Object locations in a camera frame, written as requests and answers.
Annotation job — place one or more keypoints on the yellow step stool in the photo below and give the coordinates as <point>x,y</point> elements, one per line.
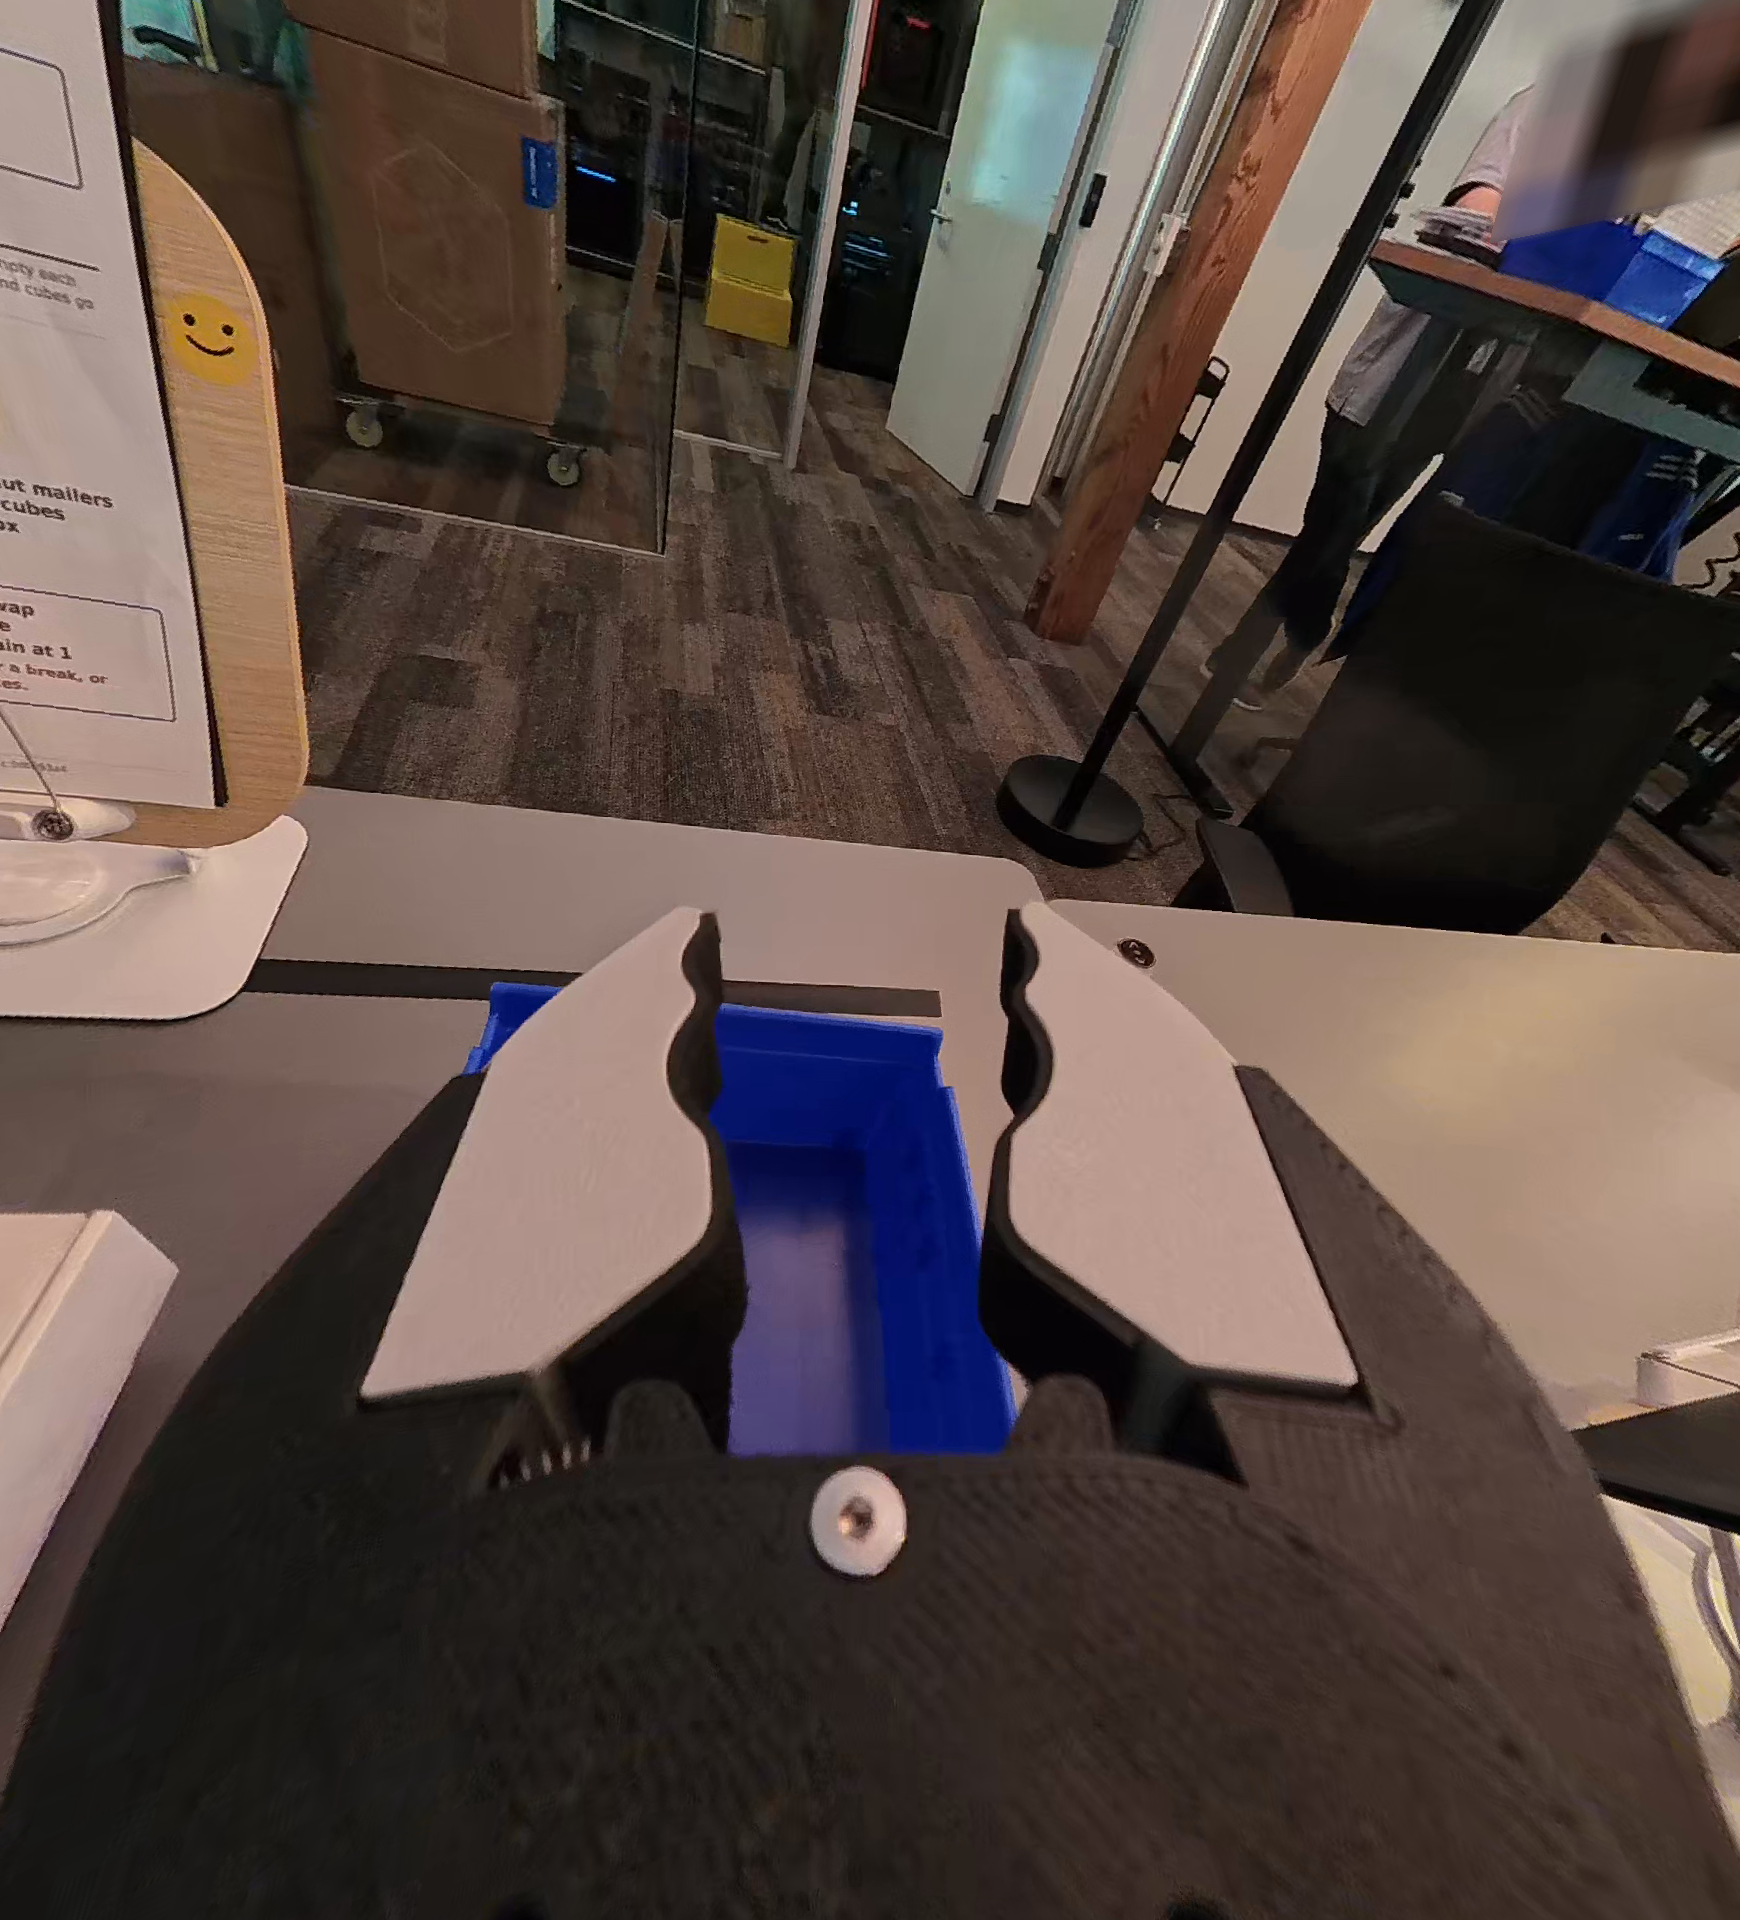
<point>750,293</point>

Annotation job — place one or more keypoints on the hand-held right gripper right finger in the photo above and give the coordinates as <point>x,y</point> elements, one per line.
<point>1172,1201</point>

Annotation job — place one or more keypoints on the yellow smiley sticker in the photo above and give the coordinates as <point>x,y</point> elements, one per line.
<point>188,368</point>

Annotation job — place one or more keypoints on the wooden top standing desk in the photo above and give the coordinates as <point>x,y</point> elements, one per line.
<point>1710,372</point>

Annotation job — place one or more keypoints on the black office chair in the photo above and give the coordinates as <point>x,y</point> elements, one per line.
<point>1486,720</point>

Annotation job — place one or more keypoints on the printed instruction sheet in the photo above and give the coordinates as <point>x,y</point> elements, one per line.
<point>32,376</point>

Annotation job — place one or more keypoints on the wheeled dolly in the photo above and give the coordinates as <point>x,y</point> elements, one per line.
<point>566,468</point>

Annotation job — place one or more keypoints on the large cardboard box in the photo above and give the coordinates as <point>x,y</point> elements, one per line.
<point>436,254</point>

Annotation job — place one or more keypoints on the black pole stand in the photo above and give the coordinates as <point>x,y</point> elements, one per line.
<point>1073,811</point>

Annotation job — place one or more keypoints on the black mat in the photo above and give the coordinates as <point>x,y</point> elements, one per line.
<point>1681,1477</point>

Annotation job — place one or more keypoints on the blue plastic storage bin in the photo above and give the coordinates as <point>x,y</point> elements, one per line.
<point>1673,285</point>
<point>1561,254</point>
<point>871,1201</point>

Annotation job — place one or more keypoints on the white door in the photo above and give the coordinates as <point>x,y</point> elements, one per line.
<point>1005,301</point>

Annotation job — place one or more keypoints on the white cardboard mailer box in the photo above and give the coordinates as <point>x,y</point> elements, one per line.
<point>15,1426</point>

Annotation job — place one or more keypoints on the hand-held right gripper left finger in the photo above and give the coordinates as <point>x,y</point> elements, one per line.
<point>557,1201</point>

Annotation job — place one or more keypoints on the white stand base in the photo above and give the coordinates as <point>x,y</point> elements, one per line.
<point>1710,1367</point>

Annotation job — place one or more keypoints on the black tape strip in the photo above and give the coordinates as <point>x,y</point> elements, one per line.
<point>390,978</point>

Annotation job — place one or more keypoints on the wooden pillar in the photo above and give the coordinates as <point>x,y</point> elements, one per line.
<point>1185,332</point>

